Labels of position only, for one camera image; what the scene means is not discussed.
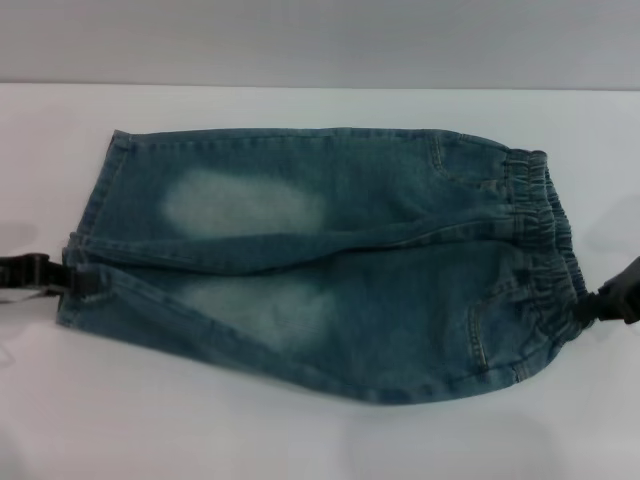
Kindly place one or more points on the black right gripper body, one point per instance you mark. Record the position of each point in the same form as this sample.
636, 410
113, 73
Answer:
622, 300

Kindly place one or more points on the blue denim shorts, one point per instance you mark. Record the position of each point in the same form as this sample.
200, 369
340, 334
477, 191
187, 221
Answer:
300, 200

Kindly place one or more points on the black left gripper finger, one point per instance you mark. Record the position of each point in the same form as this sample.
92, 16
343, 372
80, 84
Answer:
85, 284
25, 272

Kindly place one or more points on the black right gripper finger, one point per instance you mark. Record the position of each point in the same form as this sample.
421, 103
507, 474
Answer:
589, 307

